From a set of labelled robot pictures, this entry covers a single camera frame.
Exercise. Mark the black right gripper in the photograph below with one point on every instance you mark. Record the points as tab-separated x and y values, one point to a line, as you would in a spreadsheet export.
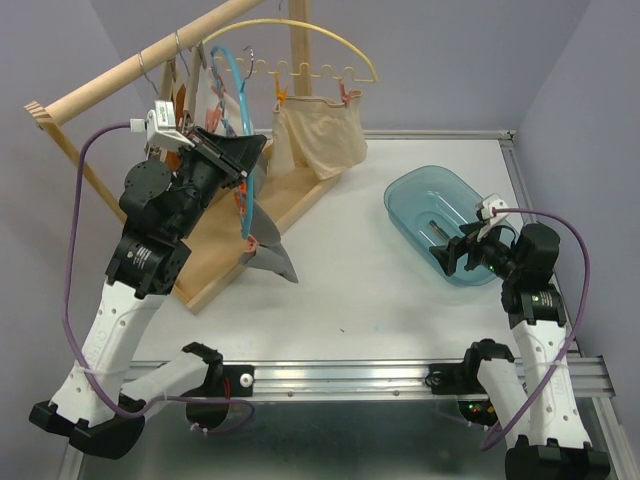
448	254

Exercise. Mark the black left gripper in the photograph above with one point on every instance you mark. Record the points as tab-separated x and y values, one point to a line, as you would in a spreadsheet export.
234	156

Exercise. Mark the blue plastic clip hanger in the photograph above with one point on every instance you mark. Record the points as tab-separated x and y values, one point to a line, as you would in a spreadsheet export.
247	158

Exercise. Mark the grey underwear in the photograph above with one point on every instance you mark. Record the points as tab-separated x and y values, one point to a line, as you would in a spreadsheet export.
264	249

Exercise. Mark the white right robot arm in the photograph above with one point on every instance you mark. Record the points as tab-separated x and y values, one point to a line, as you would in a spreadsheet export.
531	392

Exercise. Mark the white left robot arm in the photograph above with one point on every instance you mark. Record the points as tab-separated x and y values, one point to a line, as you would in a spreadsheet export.
97	409

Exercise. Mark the white underwear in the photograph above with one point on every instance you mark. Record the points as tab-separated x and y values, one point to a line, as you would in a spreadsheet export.
204	108

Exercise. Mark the brown underwear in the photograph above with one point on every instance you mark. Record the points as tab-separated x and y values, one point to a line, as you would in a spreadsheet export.
171	159

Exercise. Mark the beige underwear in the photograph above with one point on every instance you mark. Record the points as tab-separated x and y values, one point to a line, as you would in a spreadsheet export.
319	133

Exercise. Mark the blue plastic tub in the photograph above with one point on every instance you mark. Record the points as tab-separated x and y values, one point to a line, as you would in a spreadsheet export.
431	205

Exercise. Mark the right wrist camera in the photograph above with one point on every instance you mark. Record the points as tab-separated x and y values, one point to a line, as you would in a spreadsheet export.
487	211

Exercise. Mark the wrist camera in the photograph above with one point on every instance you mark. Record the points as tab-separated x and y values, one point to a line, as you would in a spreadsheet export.
487	211
160	127

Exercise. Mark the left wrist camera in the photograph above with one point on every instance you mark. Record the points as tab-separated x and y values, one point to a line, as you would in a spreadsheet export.
160	127

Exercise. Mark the aluminium mounting rail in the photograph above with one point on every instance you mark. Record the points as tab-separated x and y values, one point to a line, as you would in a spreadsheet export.
353	380

